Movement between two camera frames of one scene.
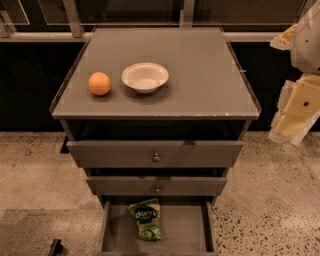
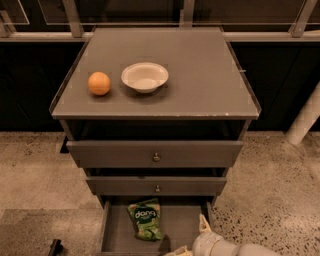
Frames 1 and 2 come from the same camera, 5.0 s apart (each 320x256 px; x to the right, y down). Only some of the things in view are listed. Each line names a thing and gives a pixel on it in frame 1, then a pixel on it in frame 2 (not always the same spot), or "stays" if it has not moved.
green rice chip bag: x=147 y=219 stays
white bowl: x=145 y=77 stays
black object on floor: x=56 y=249 stays
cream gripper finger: x=285 y=38 -> x=182 y=251
